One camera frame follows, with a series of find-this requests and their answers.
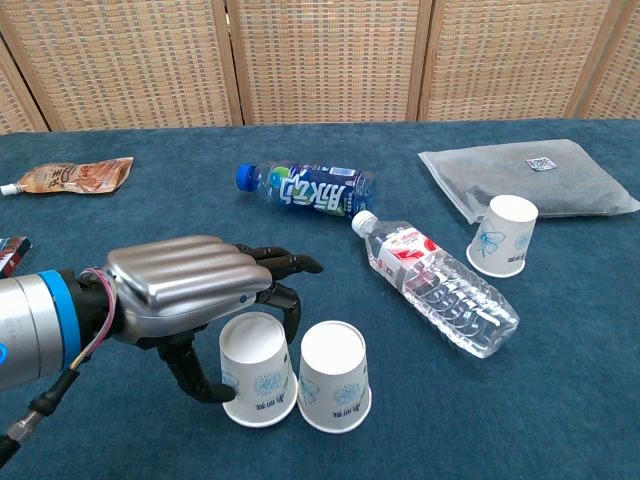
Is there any dark red snack packet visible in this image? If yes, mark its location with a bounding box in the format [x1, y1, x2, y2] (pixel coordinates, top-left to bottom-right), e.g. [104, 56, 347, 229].
[0, 236, 32, 280]

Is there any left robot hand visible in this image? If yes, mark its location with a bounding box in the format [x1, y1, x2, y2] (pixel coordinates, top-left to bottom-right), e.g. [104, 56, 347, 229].
[102, 234, 325, 405]

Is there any grey zip bag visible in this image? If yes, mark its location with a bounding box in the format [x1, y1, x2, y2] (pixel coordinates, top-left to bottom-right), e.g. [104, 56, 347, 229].
[418, 138, 640, 225]

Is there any blue drink bottle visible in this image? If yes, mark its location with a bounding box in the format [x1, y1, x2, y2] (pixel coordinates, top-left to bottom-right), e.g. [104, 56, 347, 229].
[235, 161, 377, 219]

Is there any white paper cup blue flower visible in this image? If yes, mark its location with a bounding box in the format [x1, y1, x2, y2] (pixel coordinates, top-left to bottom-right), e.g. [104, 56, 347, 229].
[297, 320, 373, 434]
[465, 194, 539, 279]
[218, 311, 299, 428]

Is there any clear water bottle red label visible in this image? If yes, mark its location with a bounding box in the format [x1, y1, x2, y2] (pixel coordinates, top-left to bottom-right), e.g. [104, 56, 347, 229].
[351, 209, 520, 360]

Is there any bamboo folding screen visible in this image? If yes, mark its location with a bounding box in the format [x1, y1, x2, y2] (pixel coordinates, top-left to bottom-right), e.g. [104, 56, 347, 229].
[0, 0, 640, 134]

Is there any brown spout pouch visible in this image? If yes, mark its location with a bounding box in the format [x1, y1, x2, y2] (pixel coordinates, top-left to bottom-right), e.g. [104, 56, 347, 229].
[0, 156, 135, 197]

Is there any teal felt table cover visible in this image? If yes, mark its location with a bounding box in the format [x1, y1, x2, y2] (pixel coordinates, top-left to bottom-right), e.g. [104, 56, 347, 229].
[0, 118, 640, 480]

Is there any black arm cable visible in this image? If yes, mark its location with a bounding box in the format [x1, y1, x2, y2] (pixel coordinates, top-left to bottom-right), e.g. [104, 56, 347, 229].
[0, 368, 81, 464]

